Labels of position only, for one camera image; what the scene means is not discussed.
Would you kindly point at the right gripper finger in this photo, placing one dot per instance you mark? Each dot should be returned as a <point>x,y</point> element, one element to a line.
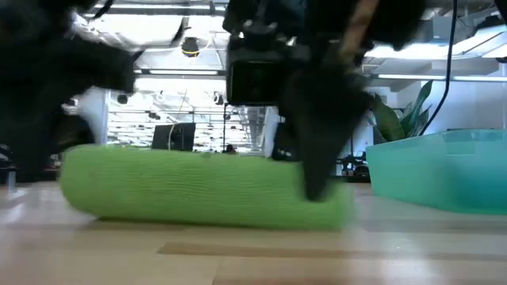
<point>321,126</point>
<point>283,146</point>

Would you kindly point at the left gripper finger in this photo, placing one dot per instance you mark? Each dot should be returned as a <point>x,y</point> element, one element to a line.
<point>31,130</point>
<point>99,67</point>

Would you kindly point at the green microfiber towel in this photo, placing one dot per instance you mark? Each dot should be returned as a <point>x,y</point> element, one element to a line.
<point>198,186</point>

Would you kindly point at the teal translucent plastic basket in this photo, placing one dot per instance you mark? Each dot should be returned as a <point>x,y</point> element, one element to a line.
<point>435,174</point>

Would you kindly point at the white pillar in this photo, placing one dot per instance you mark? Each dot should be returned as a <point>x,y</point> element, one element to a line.
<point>95,118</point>

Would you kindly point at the green snake plant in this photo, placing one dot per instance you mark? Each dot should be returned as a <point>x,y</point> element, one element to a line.
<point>390,122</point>

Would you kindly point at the overhead light bar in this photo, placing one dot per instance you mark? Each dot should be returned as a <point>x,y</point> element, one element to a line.
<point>182,72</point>

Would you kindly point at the black background monitor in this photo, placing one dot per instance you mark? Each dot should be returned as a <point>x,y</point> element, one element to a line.
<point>182,136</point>

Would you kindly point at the black background stand frame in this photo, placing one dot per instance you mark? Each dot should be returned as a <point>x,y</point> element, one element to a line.
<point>224,126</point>

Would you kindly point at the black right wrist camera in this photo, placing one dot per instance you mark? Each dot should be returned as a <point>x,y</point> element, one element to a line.
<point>253,79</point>

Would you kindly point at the black overhead camera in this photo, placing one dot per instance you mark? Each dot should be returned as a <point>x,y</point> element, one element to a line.
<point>190,46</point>

